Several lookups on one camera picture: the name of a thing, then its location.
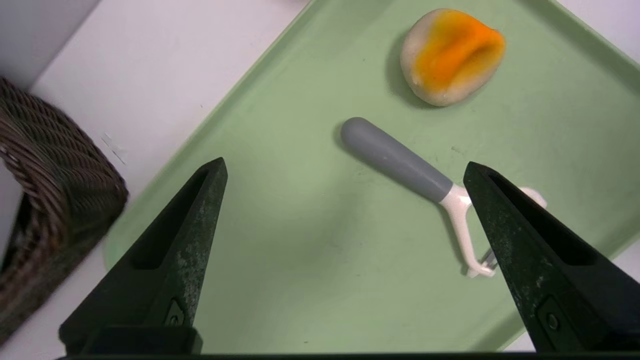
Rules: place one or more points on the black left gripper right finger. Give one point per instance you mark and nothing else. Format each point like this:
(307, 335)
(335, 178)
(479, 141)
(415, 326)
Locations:
(560, 270)

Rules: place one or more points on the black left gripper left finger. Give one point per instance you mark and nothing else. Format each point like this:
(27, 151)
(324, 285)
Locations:
(160, 260)

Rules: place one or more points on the dark brown wicker basket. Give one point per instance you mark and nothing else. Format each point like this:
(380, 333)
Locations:
(55, 190)

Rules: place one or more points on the light green plastic tray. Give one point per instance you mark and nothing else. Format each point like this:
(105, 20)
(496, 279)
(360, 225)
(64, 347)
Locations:
(325, 250)

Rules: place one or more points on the round bun with orange topping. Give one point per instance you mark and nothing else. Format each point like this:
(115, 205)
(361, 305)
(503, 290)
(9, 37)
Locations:
(450, 55)

